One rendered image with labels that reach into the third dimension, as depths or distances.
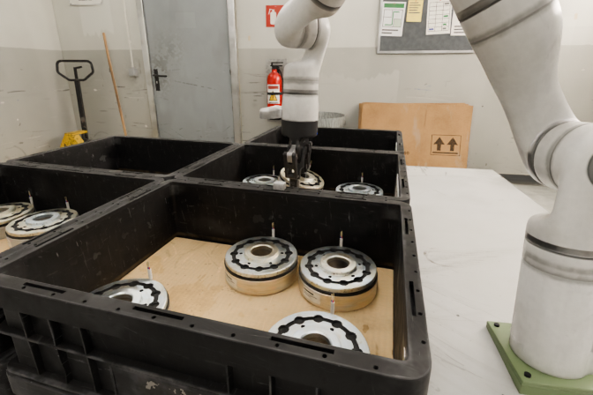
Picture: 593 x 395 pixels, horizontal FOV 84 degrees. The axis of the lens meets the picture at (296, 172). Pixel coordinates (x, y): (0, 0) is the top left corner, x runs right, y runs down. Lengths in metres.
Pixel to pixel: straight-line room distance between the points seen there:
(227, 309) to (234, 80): 3.39
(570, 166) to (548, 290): 0.17
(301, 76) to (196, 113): 3.36
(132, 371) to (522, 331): 0.49
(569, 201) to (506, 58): 0.18
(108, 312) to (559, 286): 0.50
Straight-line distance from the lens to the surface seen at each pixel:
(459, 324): 0.67
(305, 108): 0.65
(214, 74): 3.83
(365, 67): 3.54
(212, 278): 0.50
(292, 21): 0.63
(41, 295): 0.36
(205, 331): 0.27
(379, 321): 0.43
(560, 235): 0.52
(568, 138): 0.51
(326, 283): 0.43
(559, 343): 0.59
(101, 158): 1.05
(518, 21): 0.46
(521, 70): 0.48
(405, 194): 0.53
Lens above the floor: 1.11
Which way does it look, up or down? 17 degrees down
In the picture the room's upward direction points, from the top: straight up
